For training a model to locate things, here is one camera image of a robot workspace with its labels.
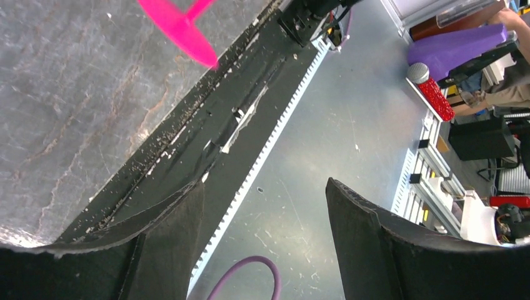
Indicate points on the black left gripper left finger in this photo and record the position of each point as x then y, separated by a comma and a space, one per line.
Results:
149, 255

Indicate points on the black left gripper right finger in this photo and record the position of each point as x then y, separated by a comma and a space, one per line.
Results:
384, 256

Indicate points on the pink plastic wine glass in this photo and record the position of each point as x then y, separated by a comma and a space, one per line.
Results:
179, 27

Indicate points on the black box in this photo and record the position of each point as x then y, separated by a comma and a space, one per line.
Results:
487, 139

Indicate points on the red toy microphone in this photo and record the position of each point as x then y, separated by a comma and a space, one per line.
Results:
418, 73

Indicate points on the aluminium frame with white block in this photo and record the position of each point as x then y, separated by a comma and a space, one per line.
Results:
485, 201

